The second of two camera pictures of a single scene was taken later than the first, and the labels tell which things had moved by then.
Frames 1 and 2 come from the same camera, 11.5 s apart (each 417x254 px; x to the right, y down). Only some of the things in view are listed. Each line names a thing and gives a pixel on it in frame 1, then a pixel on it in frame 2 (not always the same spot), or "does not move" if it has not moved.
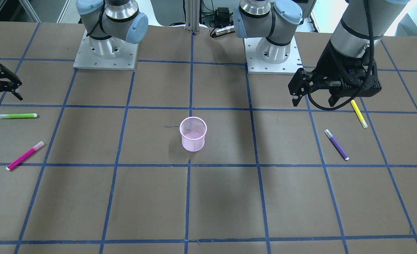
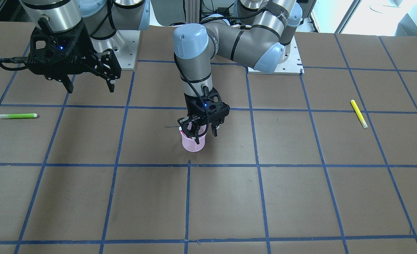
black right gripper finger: [8, 88] to [67, 82]
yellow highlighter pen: [359, 114] does not move
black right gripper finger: [0, 71] to [108, 64]
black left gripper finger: [333, 99] to [214, 129]
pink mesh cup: [193, 129] does not move
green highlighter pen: [21, 115] does not move
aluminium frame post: [192, 15] does not move
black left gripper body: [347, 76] to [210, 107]
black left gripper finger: [300, 84] to [190, 126]
